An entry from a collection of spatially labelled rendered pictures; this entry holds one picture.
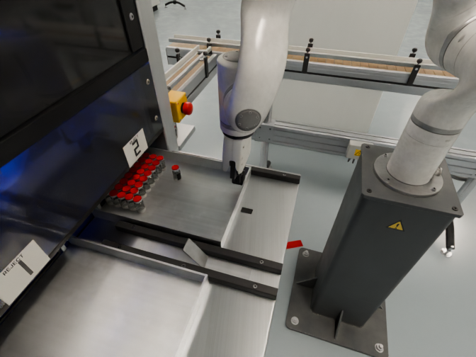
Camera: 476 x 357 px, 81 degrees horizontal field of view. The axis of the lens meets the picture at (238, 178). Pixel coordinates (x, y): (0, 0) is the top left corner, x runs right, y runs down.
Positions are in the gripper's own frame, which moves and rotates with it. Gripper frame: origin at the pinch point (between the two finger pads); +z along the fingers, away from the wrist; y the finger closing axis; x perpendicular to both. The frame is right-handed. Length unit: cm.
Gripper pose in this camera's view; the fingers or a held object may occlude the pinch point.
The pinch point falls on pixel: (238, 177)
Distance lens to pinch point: 74.8
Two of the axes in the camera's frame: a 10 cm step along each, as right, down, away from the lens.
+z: 0.0, 7.2, 6.9
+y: -2.9, 6.6, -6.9
